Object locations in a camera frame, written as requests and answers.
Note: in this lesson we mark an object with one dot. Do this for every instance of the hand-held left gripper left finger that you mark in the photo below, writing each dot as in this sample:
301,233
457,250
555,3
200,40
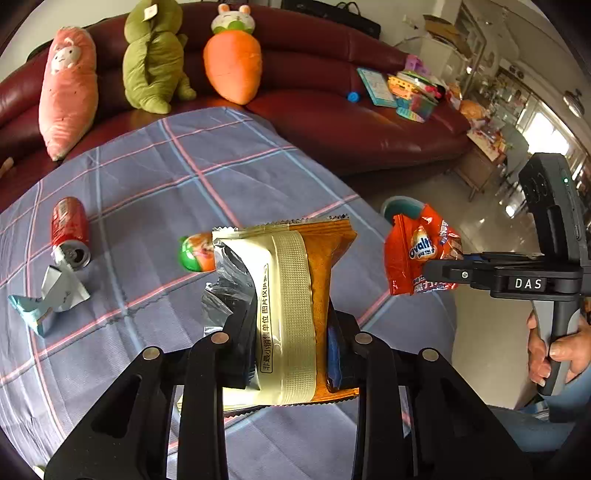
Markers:
235,344

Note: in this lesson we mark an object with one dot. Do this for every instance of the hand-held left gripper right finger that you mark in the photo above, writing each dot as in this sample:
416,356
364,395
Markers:
337,350

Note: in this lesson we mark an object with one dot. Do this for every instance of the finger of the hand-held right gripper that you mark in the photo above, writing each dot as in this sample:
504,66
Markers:
503,255
461,274

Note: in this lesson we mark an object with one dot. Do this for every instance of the red orange drink sachet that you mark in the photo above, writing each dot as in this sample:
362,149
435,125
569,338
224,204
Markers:
415,254

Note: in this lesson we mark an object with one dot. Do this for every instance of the orange and gold snack packet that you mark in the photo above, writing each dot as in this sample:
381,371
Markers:
295,300

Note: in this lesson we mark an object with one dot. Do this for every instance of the teal trash bin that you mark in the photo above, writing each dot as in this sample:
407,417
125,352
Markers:
397,205

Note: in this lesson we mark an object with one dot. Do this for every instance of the person's right hand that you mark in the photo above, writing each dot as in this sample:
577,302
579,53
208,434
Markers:
570,346

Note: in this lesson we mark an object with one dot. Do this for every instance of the low wooden side table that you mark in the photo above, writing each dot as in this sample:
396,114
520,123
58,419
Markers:
480,166

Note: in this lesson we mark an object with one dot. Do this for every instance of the orange round plush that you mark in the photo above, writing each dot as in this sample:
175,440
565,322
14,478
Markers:
472,110

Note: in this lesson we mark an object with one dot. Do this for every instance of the person's leg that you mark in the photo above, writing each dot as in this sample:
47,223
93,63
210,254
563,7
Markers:
526,429

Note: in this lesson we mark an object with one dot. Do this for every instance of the pile of colourful toys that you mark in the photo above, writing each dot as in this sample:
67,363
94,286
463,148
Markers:
418,92

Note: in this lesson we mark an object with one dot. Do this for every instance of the blue plaid tablecloth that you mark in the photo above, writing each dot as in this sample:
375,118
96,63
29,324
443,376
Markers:
161,175

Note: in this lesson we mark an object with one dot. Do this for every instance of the teal and white wrapper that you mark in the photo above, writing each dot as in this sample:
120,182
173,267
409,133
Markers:
55,295

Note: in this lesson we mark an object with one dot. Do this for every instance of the red soda can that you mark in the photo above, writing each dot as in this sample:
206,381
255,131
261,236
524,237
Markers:
69,230

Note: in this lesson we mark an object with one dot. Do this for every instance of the teal picture book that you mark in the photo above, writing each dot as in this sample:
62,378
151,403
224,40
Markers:
376,86

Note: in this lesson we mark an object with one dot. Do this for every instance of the blue bottle cap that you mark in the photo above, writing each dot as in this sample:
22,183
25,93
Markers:
353,96

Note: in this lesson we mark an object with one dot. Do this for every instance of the dark red leather sofa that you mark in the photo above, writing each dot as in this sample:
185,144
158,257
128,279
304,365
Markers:
314,106

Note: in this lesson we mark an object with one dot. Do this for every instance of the cardboard box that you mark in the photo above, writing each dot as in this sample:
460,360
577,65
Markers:
443,30

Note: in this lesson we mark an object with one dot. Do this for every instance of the orange carrot rabbit plush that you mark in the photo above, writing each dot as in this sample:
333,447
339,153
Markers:
233,64

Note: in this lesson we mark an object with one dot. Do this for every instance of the black bag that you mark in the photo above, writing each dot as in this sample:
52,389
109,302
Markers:
332,16

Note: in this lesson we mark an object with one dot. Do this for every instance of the green dinosaur plush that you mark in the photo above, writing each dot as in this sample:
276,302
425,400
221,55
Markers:
154,60

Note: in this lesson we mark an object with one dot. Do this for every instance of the pink strawberry plush pillow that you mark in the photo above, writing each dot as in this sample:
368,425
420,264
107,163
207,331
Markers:
67,92

